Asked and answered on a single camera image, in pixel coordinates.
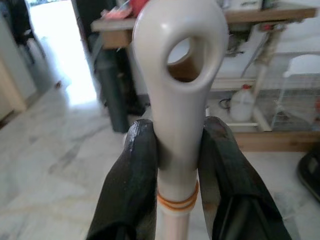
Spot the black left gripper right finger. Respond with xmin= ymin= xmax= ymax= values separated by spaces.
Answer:
xmin=198 ymin=116 xmax=293 ymax=240

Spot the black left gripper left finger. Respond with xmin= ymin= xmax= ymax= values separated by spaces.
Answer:
xmin=87 ymin=119 xmax=160 ymax=240

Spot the beige long-handled broom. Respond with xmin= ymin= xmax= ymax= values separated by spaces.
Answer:
xmin=131 ymin=0 xmax=230 ymax=240

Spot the white jug with red cap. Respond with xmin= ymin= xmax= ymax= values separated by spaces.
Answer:
xmin=229 ymin=84 xmax=255 ymax=121

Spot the tall dark bin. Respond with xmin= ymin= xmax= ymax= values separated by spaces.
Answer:
xmin=96 ymin=46 xmax=137 ymax=133

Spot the black plastic basket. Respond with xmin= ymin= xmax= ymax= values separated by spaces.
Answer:
xmin=296 ymin=149 xmax=320 ymax=201

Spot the pink packet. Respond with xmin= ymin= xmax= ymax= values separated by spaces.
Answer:
xmin=104 ymin=9 xmax=131 ymax=21

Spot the white cabinet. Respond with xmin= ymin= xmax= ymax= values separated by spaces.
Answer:
xmin=0 ymin=14 xmax=38 ymax=121

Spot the red container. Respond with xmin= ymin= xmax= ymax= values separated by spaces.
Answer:
xmin=131 ymin=0 xmax=143 ymax=16

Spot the wooden workbench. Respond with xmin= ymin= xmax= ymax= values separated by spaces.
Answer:
xmin=91 ymin=7 xmax=317 ymax=50

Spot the white container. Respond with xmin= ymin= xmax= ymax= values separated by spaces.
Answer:
xmin=222 ymin=0 xmax=263 ymax=12

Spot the dark hanging garment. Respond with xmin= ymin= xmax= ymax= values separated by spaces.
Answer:
xmin=9 ymin=0 xmax=35 ymax=46

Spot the white wire cage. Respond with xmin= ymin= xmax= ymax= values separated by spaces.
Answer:
xmin=269 ymin=53 xmax=320 ymax=132

